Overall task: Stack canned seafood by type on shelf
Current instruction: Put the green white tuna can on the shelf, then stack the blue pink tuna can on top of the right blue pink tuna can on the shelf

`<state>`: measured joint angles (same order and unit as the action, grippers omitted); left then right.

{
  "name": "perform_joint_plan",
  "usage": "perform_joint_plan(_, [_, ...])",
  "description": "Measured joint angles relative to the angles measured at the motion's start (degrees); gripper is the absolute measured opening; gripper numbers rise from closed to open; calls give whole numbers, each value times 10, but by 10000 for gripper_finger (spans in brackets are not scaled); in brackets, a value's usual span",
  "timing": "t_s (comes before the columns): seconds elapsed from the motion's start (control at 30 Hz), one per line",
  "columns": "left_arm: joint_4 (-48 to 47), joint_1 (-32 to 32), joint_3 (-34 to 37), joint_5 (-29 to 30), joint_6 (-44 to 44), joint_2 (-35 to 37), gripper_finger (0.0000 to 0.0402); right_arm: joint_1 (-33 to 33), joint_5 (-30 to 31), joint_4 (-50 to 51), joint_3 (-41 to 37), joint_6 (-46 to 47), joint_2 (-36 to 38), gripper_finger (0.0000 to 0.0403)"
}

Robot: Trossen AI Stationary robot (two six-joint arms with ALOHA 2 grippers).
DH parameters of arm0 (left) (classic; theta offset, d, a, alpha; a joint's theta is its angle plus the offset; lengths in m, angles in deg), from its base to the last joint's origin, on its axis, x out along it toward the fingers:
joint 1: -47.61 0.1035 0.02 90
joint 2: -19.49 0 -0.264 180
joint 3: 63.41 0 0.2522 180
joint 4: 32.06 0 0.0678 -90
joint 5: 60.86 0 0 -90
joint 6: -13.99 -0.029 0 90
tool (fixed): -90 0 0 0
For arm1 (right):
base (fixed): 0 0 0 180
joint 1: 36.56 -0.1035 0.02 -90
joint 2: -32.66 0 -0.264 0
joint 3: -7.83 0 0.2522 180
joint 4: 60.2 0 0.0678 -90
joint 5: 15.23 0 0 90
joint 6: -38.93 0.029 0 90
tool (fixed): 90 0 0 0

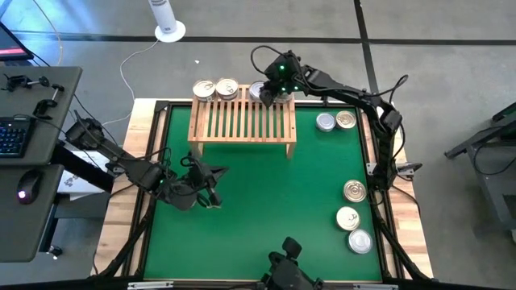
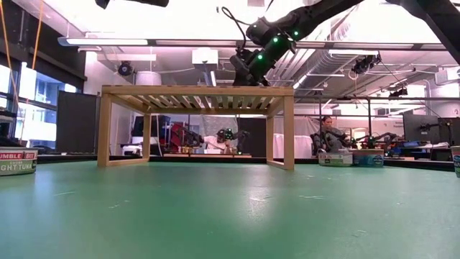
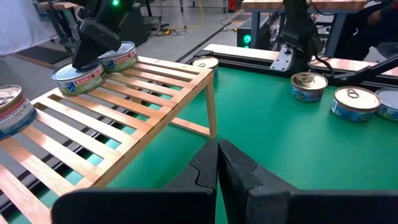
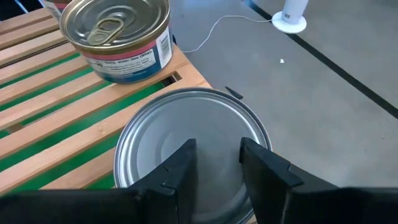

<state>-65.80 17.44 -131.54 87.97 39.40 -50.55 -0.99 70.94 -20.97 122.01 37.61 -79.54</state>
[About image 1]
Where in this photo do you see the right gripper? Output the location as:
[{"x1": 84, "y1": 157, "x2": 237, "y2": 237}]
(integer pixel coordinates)
[{"x1": 260, "y1": 60, "x2": 302, "y2": 109}]

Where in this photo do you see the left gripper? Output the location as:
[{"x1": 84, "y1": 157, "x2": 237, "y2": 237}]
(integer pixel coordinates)
[{"x1": 187, "y1": 159, "x2": 231, "y2": 207}]

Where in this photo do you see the gold-lid blue-label tuna can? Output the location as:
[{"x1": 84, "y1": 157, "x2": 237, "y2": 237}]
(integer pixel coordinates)
[
  {"x1": 335, "y1": 205, "x2": 361, "y2": 232},
  {"x1": 192, "y1": 79, "x2": 217, "y2": 103},
  {"x1": 215, "y1": 77, "x2": 240, "y2": 102},
  {"x1": 335, "y1": 109, "x2": 358, "y2": 131},
  {"x1": 343, "y1": 179, "x2": 368, "y2": 203}
]

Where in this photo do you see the wooden slatted shelf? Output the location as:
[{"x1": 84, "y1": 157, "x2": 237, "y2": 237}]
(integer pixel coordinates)
[{"x1": 187, "y1": 83, "x2": 298, "y2": 160}]

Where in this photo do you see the green table mat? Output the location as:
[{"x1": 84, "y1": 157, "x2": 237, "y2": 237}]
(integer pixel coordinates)
[{"x1": 143, "y1": 105, "x2": 383, "y2": 282}]

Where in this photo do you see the black desk support beam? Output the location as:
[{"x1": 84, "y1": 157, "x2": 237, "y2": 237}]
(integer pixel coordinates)
[{"x1": 50, "y1": 140, "x2": 116, "y2": 194}]

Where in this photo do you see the white tower fan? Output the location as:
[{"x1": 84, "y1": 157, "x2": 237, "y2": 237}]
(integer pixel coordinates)
[{"x1": 147, "y1": 0, "x2": 187, "y2": 44}]

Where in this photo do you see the white printed box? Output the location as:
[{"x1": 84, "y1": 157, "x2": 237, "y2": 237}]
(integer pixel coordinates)
[{"x1": 56, "y1": 151, "x2": 112, "y2": 202}]

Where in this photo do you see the dark grey desk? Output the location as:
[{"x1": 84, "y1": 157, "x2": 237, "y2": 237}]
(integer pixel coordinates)
[
  {"x1": 0, "y1": 65, "x2": 84, "y2": 167},
  {"x1": 0, "y1": 164, "x2": 65, "y2": 263}
]

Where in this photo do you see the black computer mouse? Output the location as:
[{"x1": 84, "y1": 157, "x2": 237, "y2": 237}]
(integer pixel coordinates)
[{"x1": 15, "y1": 171, "x2": 44, "y2": 205}]

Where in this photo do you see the black desk clamp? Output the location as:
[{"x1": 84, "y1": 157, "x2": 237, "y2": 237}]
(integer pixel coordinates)
[
  {"x1": 2, "y1": 74, "x2": 52, "y2": 93},
  {"x1": 32, "y1": 83, "x2": 65, "y2": 121}
]

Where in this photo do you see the black backlit keyboard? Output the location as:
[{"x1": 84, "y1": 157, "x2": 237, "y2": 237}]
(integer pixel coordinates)
[{"x1": 0, "y1": 115, "x2": 35, "y2": 159}]

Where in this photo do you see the dark grey cart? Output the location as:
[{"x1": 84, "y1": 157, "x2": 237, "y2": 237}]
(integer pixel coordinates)
[{"x1": 443, "y1": 102, "x2": 516, "y2": 234}]

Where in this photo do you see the black laptop screen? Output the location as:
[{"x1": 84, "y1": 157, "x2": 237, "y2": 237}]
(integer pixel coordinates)
[{"x1": 0, "y1": 22, "x2": 35, "y2": 62}]

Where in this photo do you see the black metal rig frame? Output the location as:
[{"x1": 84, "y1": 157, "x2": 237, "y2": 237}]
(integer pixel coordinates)
[{"x1": 91, "y1": 98, "x2": 435, "y2": 290}]

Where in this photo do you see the silver metal bracket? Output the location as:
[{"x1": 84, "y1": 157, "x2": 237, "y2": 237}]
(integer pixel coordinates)
[
  {"x1": 353, "y1": 283, "x2": 399, "y2": 290},
  {"x1": 127, "y1": 281, "x2": 174, "y2": 290}
]

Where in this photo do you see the white floor cable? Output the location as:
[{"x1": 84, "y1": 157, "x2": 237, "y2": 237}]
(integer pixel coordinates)
[{"x1": 76, "y1": 38, "x2": 161, "y2": 146}]

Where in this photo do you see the thin pale floor cable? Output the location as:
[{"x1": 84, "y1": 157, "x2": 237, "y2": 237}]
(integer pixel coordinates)
[{"x1": 31, "y1": 0, "x2": 64, "y2": 68}]

